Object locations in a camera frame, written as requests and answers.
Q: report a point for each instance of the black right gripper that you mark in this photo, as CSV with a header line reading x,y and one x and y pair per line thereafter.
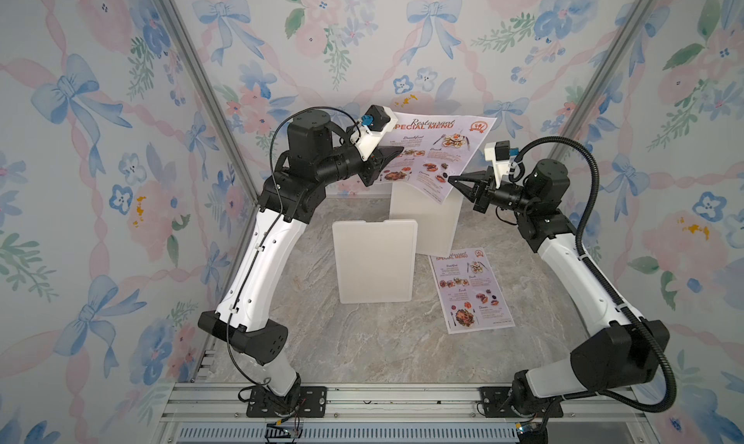
x,y
482,195

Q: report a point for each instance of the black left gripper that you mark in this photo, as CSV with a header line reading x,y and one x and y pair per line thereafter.
x,y
377,163

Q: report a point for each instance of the restaurant special menu sheet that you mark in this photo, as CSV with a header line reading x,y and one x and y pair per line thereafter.
x,y
435,147

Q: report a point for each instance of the white narrow rack front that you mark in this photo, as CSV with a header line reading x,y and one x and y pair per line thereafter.
x,y
375,261

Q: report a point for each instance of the white narrow rack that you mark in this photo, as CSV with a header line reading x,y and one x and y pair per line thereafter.
x,y
375,261
436,222

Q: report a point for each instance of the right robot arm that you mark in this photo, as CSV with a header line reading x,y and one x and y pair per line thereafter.
x,y
624,356

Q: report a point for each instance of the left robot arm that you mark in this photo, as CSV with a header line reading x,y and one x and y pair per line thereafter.
x,y
320,153

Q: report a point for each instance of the white narrow rack rear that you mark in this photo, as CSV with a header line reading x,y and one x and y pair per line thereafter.
x,y
436,222

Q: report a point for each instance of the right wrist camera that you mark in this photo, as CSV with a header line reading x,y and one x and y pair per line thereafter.
x,y
500,155

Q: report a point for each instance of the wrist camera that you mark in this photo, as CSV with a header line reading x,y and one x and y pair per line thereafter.
x,y
371,128
500,155

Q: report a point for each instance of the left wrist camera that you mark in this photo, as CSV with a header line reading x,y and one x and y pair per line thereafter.
x,y
371,128

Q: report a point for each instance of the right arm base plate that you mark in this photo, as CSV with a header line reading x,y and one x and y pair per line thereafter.
x,y
503,402

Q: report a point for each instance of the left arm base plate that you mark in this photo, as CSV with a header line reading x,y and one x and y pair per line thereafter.
x,y
301,402

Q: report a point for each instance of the aluminium frame post right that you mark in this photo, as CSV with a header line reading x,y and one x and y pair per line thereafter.
x,y
632,19

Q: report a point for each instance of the aluminium frame post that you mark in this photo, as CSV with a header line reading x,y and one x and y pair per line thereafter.
x,y
632,19
185,45

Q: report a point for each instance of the aluminium frame post left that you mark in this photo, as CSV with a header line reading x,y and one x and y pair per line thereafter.
x,y
185,45

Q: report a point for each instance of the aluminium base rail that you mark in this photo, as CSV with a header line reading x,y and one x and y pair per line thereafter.
x,y
354,413

